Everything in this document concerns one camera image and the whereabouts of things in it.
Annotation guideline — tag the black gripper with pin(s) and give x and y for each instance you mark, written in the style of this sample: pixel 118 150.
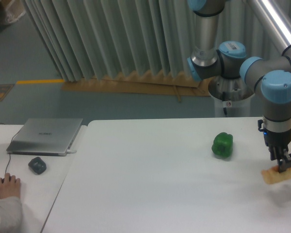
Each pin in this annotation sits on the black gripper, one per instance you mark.
pixel 277 135

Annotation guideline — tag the toast bread slice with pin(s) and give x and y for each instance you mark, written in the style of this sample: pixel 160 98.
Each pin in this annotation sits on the toast bread slice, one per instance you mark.
pixel 272 175

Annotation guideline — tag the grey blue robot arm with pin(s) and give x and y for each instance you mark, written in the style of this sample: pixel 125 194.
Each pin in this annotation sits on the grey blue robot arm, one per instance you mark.
pixel 270 80

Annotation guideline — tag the grey sleeved forearm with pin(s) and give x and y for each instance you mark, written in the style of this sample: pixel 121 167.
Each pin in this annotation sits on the grey sleeved forearm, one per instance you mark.
pixel 10 215

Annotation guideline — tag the person's right hand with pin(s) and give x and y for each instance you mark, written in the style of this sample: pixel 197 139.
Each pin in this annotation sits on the person's right hand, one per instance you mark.
pixel 10 189

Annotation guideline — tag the green bell pepper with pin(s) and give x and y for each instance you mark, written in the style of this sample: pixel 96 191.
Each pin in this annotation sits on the green bell pepper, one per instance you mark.
pixel 223 145

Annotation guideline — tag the brown cardboard sheet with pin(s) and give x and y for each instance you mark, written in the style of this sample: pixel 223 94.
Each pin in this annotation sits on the brown cardboard sheet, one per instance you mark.
pixel 159 84

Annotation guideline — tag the white usb plug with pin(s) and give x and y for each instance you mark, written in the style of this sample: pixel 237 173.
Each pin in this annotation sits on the white usb plug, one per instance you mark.
pixel 71 151

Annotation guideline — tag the pale green pleated curtain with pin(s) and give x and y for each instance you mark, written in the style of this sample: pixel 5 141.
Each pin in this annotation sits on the pale green pleated curtain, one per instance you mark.
pixel 108 38

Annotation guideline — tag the silver closed laptop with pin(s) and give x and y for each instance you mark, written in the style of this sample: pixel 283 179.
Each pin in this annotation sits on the silver closed laptop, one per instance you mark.
pixel 45 136

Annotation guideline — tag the black earbuds case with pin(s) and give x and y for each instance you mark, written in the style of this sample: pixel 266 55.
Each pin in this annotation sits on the black earbuds case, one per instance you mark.
pixel 37 165

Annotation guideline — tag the clear plastic bag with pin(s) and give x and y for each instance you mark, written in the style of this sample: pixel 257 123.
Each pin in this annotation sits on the clear plastic bag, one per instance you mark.
pixel 11 11

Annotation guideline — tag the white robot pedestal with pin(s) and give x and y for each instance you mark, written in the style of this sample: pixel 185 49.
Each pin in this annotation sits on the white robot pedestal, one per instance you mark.
pixel 232 97

